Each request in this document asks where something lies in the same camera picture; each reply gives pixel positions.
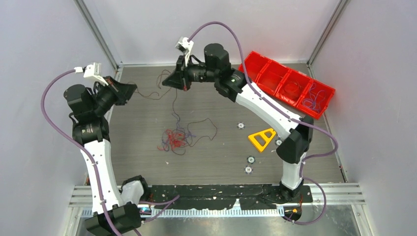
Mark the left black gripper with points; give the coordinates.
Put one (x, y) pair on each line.
(122, 92)

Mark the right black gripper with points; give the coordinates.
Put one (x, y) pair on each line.
(175, 80)

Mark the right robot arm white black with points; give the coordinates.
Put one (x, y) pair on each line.
(294, 131)

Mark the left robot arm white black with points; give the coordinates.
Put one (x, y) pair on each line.
(115, 208)

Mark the poker chip centre table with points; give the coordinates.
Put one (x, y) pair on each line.
(240, 125)

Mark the yellow triangular plastic block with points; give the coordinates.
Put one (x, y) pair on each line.
(260, 140)

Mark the poker chip lower upper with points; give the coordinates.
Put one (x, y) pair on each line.
(251, 160)

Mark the poker chip lowest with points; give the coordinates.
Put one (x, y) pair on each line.
(248, 169)

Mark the poker chip lower right pair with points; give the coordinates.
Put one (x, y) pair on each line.
(278, 142)

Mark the red four-compartment bin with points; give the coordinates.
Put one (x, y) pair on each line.
(288, 85)

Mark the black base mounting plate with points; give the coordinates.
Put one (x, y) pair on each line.
(224, 196)

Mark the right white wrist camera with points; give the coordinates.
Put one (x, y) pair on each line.
(185, 45)

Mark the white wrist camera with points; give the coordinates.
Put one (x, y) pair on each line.
(185, 45)
(91, 72)

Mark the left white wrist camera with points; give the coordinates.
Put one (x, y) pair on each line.
(91, 72)

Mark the aluminium frame rail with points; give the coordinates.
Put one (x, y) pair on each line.
(336, 194)

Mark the white slotted cable duct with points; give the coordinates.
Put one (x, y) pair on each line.
(233, 212)

